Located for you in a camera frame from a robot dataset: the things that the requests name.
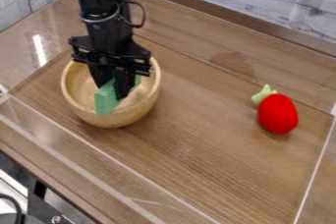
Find black table frame leg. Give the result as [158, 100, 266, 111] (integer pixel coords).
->
[28, 181, 75, 224]

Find green rectangular block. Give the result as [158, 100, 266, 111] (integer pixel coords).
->
[94, 74, 143, 116]

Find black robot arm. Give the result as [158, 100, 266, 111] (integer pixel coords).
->
[68, 0, 151, 99]

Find black cable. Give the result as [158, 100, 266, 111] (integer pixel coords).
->
[0, 194, 26, 224]

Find red plush strawberry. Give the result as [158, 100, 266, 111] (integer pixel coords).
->
[252, 84, 299, 135]

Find clear acrylic tray wall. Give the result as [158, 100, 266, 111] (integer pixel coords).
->
[0, 85, 220, 224]

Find brown wooden bowl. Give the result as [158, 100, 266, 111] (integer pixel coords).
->
[60, 58, 162, 128]

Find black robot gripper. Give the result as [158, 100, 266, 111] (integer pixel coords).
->
[68, 15, 151, 99]

